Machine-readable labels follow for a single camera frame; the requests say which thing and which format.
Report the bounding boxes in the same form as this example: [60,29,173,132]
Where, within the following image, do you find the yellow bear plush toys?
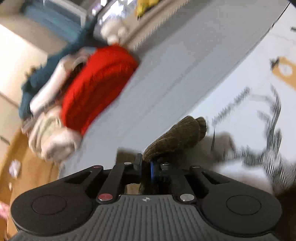
[135,0,160,19]

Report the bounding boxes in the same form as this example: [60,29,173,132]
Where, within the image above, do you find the red folded quilt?
[61,45,138,136]

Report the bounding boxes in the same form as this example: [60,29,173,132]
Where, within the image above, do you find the white folded duvet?
[30,48,94,116]

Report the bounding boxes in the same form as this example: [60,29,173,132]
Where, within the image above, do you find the white seal plush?
[100,19,128,45]

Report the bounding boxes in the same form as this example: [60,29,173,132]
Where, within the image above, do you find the wooden bed frame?
[1,129,59,205]

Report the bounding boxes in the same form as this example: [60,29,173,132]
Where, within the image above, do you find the olive green corduroy pants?
[124,115,208,195]

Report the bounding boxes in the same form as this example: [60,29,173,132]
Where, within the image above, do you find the window with dark frame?
[43,1,137,27]

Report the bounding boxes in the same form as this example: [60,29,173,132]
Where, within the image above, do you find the teal shark plush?
[18,16,107,120]

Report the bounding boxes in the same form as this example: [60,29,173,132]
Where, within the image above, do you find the blue curtain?
[21,1,87,42]

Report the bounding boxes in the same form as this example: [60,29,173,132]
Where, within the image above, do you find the cream folded blanket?
[22,105,82,163]

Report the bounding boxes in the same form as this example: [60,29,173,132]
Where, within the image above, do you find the grey printed bed sheet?
[60,1,295,194]

